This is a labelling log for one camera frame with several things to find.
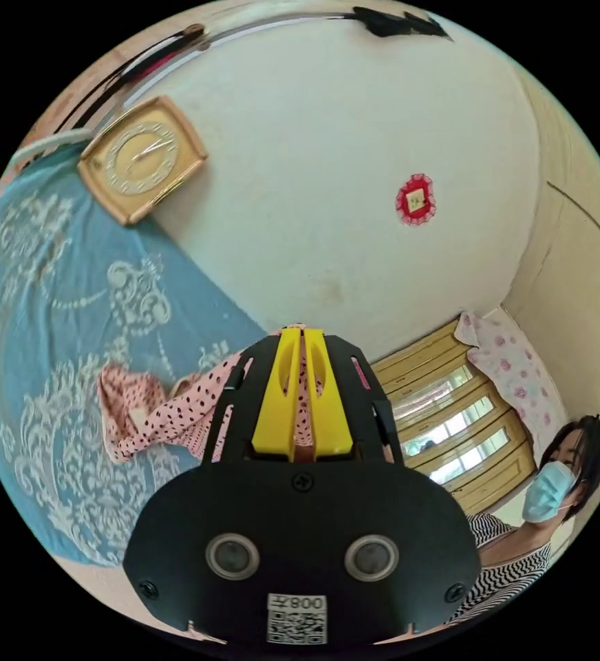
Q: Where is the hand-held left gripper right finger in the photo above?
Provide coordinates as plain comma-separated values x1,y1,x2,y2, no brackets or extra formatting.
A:
303,328,354,458

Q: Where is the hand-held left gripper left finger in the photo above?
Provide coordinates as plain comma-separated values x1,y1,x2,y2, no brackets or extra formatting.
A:
251,328,302,454

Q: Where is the pink polka dot shirt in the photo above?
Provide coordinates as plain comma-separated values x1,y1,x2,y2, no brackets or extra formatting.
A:
97,324,332,464

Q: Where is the floral curtain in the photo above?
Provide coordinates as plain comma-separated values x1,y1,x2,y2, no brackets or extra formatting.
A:
453,309,569,441

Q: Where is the person's body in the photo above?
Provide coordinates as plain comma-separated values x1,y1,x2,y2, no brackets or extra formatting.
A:
447,414,600,625

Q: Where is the bed with blue patterned sheet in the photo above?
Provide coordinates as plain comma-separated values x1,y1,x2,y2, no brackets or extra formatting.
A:
0,143,268,568

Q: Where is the window with yellow frame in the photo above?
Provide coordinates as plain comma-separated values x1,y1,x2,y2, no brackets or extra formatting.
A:
369,315,538,516

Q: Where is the red-framed wall socket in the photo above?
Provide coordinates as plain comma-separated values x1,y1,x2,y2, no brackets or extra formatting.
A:
394,173,438,227

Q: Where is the square gold wall clock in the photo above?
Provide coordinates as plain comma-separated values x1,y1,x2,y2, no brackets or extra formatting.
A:
77,95,209,227

